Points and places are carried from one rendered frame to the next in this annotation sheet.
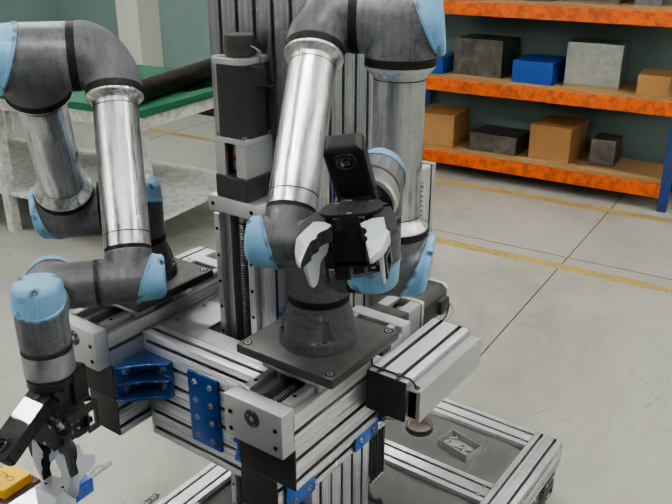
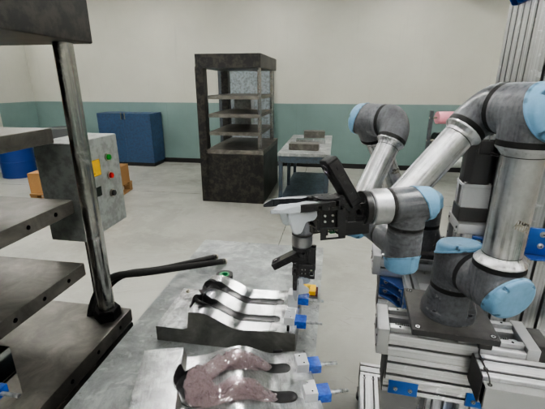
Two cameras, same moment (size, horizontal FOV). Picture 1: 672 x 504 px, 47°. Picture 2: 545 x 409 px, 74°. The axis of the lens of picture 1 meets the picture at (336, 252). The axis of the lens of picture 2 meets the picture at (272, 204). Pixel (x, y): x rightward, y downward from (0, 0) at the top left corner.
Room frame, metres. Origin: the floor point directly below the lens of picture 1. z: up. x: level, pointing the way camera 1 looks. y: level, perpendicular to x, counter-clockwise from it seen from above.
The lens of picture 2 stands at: (0.45, -0.62, 1.68)
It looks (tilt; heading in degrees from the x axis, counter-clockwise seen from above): 18 degrees down; 67
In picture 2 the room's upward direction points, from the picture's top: straight up
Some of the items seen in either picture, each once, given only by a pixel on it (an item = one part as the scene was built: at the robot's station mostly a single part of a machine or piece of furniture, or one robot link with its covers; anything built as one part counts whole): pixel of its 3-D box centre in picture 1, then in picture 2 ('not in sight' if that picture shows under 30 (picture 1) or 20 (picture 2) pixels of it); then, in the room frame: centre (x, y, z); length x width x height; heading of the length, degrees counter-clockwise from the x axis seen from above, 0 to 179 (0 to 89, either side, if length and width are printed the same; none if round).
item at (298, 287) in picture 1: (322, 256); (457, 261); (1.28, 0.03, 1.20); 0.13 x 0.12 x 0.14; 80
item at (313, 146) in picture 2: not in sight; (307, 164); (3.16, 4.43, 0.46); 1.90 x 0.70 x 0.92; 58
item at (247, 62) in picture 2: not in sight; (243, 127); (2.28, 5.01, 1.03); 1.54 x 0.94 x 2.06; 58
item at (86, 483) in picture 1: (79, 482); (306, 299); (1.02, 0.42, 0.91); 0.13 x 0.05 x 0.05; 148
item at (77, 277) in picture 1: (59, 286); not in sight; (1.10, 0.44, 1.23); 0.11 x 0.11 x 0.08; 14
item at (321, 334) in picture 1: (318, 313); (449, 296); (1.28, 0.03, 1.09); 0.15 x 0.15 x 0.10
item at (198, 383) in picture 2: not in sight; (229, 375); (0.65, 0.18, 0.90); 0.26 x 0.18 x 0.08; 165
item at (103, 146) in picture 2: not in sight; (103, 293); (0.28, 1.08, 0.73); 0.30 x 0.22 x 1.47; 58
